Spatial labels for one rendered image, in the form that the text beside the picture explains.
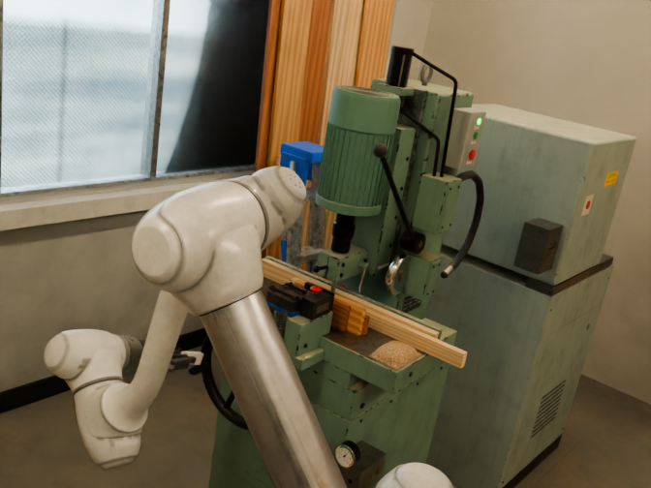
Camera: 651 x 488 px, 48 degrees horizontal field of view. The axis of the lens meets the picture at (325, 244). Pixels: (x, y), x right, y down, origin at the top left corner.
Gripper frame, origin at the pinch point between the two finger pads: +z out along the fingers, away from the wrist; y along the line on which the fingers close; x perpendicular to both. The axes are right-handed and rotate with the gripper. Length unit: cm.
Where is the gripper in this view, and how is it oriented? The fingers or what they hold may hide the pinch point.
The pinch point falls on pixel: (191, 357)
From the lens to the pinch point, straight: 185.0
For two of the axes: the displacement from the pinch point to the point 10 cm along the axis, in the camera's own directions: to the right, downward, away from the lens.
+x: -3.5, 9.4, 0.3
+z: 5.0, 1.6, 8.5
